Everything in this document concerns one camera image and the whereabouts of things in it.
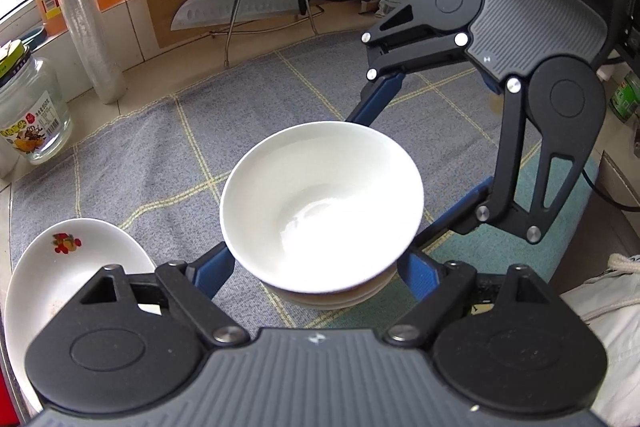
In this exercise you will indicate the labelled glass jar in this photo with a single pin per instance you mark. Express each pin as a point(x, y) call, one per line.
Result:
point(35, 117)

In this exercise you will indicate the person's white clothing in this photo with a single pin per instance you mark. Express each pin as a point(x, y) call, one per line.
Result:
point(610, 332)

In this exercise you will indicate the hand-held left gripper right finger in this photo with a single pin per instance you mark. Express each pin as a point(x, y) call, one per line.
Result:
point(417, 269)

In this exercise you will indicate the dark blue small dish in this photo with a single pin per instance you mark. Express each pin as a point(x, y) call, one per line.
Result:
point(34, 36)

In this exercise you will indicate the grey checked cloth mat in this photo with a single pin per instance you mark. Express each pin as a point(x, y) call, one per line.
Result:
point(150, 147)

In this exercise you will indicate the white fruit print plate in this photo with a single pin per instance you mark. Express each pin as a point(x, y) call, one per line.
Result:
point(50, 287)

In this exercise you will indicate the clear cling film roll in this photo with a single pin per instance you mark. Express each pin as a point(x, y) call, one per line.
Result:
point(85, 17)

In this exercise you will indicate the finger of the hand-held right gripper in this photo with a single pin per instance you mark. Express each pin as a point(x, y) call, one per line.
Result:
point(452, 212)
point(382, 94)

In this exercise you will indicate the teal cloth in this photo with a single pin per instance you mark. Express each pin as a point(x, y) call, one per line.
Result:
point(480, 252)

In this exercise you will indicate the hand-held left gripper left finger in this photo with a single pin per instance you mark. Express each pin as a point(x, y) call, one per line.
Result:
point(215, 269)

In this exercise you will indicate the red white plastic basin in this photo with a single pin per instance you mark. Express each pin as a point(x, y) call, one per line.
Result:
point(6, 387)

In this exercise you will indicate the green lidded jar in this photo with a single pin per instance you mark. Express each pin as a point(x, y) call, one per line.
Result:
point(627, 99)

